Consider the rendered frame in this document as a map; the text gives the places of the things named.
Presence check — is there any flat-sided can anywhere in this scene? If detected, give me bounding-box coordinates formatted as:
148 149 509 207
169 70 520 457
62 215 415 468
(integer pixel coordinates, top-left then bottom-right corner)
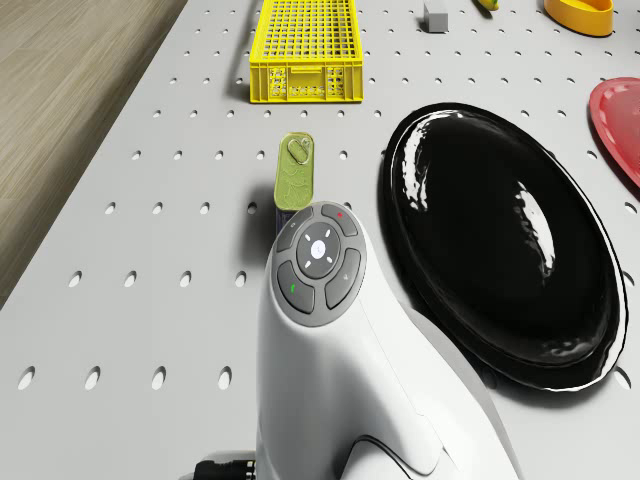
273 131 317 236

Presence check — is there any black plate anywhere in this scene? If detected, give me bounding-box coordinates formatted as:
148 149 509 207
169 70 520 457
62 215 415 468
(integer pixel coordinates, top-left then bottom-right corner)
381 102 629 394

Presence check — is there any yellow bowl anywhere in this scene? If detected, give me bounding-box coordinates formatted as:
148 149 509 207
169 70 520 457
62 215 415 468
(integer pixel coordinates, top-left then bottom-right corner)
543 0 615 38

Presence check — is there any red plate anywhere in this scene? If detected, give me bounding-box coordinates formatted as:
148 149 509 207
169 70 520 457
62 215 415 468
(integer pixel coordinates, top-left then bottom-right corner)
588 76 640 189

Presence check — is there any grey cube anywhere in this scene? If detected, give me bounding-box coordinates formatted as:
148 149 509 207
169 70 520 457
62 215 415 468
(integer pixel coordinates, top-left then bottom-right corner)
422 0 450 35

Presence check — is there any yellow basket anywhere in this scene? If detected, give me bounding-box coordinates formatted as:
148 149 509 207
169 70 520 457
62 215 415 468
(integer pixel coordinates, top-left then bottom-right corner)
248 0 365 105

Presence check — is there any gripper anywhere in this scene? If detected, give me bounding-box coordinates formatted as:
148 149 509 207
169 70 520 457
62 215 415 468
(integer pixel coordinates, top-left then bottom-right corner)
192 451 259 480

